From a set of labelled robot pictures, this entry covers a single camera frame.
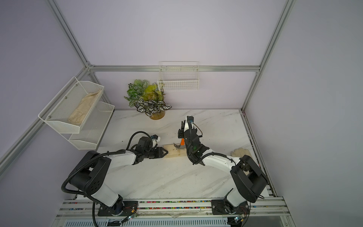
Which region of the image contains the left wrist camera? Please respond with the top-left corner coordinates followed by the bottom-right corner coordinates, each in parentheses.
top-left (151, 135), bottom-right (161, 144)

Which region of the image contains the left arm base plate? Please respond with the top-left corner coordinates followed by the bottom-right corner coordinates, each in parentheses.
top-left (97, 201), bottom-right (139, 217)

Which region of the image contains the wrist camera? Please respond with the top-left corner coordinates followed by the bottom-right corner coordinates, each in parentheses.
top-left (186, 115), bottom-right (194, 130)
top-left (151, 135), bottom-right (161, 144)

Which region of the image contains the beige glove in shelf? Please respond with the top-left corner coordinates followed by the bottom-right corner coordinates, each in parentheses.
top-left (68, 92), bottom-right (100, 126)

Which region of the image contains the white wire wall basket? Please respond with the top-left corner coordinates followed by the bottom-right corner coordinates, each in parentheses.
top-left (157, 61), bottom-right (199, 92)

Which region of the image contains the beige glove on table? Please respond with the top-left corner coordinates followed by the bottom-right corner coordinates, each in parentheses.
top-left (231, 148), bottom-right (252, 158)

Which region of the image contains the potted artificial plant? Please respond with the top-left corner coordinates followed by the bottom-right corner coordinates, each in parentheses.
top-left (124, 79), bottom-right (172, 120)

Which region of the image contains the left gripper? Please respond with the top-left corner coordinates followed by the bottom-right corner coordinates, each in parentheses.
top-left (144, 147), bottom-right (168, 159)

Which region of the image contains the white two-tier mesh shelf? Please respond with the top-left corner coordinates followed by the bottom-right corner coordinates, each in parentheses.
top-left (38, 77), bottom-right (114, 150)

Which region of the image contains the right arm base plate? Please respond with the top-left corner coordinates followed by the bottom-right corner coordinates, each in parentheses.
top-left (211, 200), bottom-right (250, 215)

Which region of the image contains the orange black claw hammer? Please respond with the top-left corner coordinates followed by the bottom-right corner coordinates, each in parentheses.
top-left (174, 138), bottom-right (185, 149)

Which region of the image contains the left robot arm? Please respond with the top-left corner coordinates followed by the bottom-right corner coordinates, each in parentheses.
top-left (61, 131), bottom-right (168, 216)

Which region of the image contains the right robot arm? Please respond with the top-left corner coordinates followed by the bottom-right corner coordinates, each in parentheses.
top-left (178, 115), bottom-right (268, 214)

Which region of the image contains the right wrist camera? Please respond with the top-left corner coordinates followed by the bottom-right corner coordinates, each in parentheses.
top-left (186, 115), bottom-right (194, 130)

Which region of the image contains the pale wooden block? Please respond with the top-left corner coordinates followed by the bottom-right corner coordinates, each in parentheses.
top-left (163, 144), bottom-right (187, 159)

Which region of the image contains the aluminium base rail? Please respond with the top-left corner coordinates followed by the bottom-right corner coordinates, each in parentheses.
top-left (52, 197), bottom-right (295, 227)

